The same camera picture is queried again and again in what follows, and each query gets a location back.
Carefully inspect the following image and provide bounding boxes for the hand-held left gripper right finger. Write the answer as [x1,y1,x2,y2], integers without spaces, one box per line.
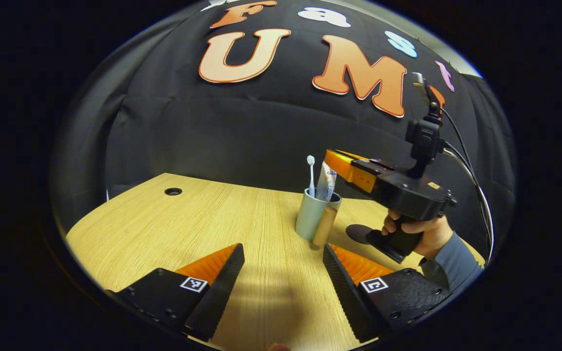
[323,243,452,343]

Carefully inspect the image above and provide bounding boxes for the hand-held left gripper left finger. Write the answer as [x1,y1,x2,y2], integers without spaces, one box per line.
[105,243,245,343]

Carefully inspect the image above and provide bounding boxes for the white toothpaste tube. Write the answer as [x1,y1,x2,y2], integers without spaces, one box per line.
[315,161,339,202]

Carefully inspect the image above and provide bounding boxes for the white toothbrush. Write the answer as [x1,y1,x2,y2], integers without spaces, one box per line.
[306,155,317,198]

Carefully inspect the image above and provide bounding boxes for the dark brown round coaster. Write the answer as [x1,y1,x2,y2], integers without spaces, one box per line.
[346,224,384,246]

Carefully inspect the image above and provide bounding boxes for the pale blue cup wooden handle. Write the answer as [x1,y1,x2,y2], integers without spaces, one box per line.
[295,188,342,247]

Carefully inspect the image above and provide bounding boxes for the wooden desktop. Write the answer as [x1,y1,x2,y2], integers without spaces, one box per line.
[66,173,485,351]

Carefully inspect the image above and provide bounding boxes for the black backdrop cloth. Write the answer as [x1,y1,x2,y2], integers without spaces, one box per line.
[49,0,516,254]

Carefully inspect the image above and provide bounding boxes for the white cable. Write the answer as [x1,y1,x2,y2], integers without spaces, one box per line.
[441,148,495,264]

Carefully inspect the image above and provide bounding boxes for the black cable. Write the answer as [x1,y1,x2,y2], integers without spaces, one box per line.
[440,107,486,205]

